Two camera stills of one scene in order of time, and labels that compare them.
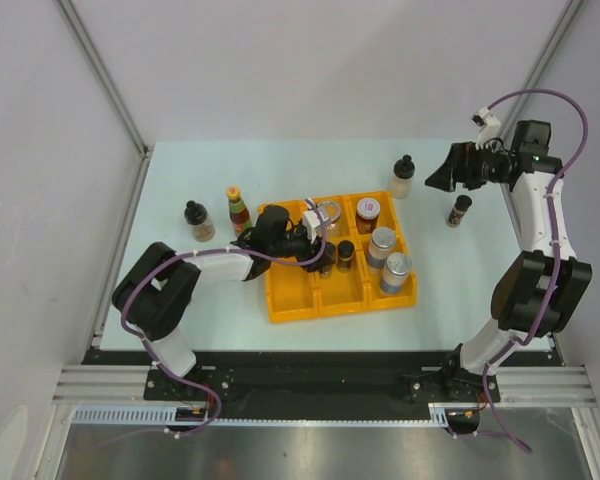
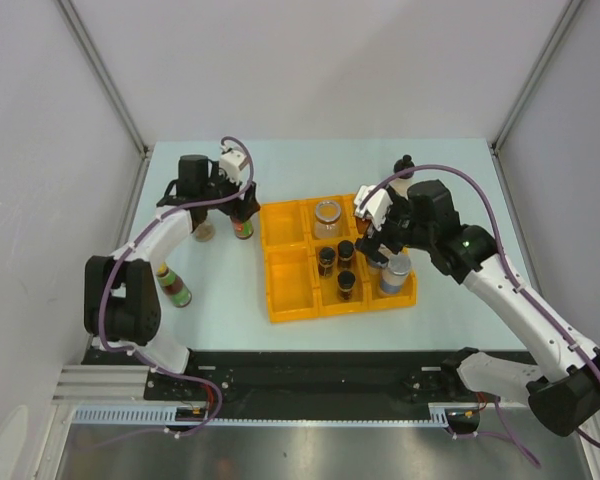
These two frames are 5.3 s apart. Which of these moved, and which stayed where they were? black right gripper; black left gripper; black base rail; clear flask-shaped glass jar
Moved: black right gripper; black left gripper
Stayed: black base rail; clear flask-shaped glass jar
